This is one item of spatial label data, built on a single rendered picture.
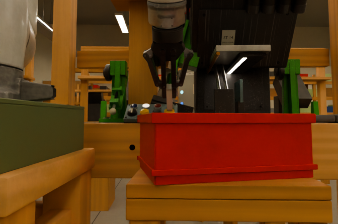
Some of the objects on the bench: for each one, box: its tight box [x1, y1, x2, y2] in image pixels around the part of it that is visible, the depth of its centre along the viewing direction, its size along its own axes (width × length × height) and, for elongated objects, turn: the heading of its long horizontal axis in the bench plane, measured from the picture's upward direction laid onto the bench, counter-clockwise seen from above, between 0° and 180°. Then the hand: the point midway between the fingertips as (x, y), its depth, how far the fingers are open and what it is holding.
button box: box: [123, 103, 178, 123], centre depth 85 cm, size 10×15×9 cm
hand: (169, 97), depth 80 cm, fingers closed
